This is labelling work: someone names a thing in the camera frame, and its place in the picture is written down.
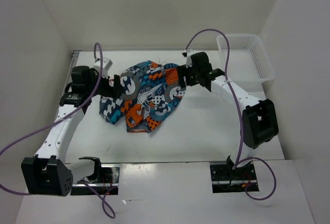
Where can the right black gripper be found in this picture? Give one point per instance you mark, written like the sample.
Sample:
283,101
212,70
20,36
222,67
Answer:
182,71

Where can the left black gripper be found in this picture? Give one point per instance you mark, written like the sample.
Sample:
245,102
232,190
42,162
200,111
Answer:
114,92

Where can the colourful patterned shorts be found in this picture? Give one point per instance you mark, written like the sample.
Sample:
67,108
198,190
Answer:
151,92

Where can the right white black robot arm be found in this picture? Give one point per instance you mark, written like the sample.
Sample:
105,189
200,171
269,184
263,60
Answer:
257,118

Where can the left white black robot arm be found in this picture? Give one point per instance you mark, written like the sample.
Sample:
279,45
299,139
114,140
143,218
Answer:
46,172

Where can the white plastic mesh basket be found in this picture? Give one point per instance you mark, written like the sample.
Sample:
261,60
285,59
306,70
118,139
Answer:
249,64

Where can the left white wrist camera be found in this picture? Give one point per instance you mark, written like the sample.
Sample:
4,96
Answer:
103,67

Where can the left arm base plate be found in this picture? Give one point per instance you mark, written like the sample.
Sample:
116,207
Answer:
106,183

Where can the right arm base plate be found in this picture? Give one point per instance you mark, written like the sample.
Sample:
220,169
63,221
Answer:
223,182

